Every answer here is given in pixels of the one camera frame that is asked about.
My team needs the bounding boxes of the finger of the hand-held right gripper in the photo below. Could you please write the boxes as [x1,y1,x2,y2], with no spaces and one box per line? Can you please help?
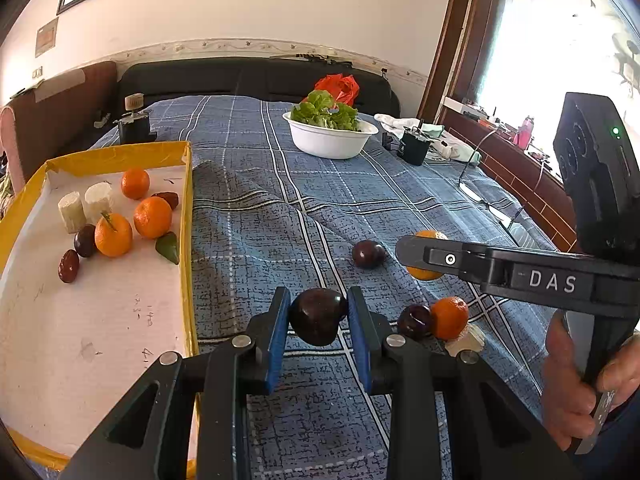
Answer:
[395,234,489,286]

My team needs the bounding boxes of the dark purple plum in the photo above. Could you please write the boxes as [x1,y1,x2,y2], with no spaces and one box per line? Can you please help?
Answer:
[397,304,433,340]
[289,287,348,347]
[351,240,387,268]
[73,224,98,259]

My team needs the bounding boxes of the white bowl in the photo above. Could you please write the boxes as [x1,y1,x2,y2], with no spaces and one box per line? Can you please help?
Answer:
[282,111,380,160]

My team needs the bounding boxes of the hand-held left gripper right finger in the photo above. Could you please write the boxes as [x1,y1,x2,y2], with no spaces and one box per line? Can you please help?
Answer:
[346,286,583,480]

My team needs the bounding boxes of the small orange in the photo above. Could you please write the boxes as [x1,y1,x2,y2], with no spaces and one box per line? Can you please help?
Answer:
[121,168,151,201]

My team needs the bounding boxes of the person's right hand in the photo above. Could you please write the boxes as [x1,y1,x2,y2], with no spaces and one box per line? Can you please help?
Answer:
[541,310,640,452]

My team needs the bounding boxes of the window with wooden frame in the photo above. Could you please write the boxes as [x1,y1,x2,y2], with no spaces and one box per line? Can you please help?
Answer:
[417,0,640,171]

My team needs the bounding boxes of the orange with stem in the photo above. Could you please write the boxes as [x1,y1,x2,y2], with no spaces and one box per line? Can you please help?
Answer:
[94,211,134,258]

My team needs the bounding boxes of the green lettuce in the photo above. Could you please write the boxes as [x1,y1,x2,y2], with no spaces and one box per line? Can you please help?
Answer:
[291,90,361,132]

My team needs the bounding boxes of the blue plaid tablecloth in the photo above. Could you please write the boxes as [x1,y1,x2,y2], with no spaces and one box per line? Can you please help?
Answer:
[87,94,601,480]

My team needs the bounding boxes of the red plastic bag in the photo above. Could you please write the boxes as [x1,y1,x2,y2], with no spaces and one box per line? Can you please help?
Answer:
[314,73,361,107]

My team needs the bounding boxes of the pink bottle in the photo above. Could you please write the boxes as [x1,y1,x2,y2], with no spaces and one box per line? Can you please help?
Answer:
[517,115,535,151]

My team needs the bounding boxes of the black cylindrical motor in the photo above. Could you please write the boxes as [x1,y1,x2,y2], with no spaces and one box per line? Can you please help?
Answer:
[398,119,432,166]

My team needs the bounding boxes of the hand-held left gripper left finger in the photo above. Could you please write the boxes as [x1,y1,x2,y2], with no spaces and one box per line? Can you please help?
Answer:
[57,286,292,480]

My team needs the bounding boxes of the green leaf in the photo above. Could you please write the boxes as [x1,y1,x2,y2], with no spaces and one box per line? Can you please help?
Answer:
[155,231,181,266]

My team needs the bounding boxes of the brown armchair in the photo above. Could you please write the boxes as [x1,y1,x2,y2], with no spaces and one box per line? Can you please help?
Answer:
[0,60,118,196]

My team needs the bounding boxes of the wooden brick-pattern ledge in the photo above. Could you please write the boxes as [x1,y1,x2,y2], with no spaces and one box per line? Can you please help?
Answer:
[440,100,581,253]

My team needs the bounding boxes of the black jar with cork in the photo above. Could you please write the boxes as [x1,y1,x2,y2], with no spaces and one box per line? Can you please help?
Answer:
[112,93,158,147]

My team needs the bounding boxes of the small framed wall panel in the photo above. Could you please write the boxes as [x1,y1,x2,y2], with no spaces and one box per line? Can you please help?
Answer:
[35,17,59,58]

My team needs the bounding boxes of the white sugarcane piece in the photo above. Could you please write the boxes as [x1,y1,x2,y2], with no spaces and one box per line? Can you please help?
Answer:
[57,191,87,233]
[444,324,486,358]
[83,182,115,224]

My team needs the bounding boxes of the black leather sofa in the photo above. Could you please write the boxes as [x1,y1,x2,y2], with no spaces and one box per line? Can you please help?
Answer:
[117,57,401,118]

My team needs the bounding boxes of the yellowish orange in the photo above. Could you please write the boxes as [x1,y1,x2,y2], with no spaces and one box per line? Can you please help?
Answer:
[405,230,450,281]

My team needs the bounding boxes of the yellow-edged white tray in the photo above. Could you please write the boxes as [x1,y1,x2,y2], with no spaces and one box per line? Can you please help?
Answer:
[0,141,201,471]

